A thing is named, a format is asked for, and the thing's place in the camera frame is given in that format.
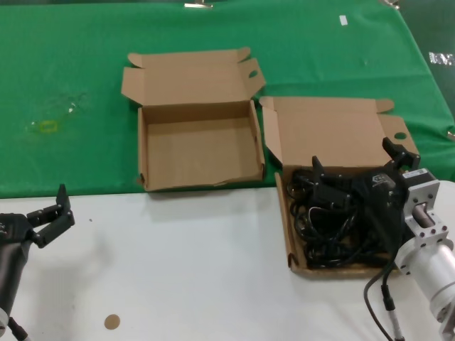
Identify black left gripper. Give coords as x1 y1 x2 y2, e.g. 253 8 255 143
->
0 183 77 310

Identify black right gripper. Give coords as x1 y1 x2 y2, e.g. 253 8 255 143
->
311 136 421 256

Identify cardboard box with round hole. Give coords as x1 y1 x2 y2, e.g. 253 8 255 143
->
259 95 421 281

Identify cardboard box with oval hole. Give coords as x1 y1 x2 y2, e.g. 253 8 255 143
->
120 47 267 193

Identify clear tape scraps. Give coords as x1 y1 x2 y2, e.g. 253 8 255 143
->
53 92 90 115

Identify silver foil patch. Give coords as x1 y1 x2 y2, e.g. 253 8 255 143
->
429 52 455 66

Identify green table cloth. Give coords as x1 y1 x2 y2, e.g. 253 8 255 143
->
0 0 455 198

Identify black power cable tangle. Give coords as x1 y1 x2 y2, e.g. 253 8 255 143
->
286 166 402 271

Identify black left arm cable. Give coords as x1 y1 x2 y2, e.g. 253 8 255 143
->
6 315 32 341

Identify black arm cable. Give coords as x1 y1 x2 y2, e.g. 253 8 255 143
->
362 254 401 341
6 315 32 341

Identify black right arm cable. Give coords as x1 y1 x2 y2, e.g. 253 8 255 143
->
362 254 401 341

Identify grey connector right arm cable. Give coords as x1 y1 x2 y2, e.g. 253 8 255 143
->
380 273 406 341

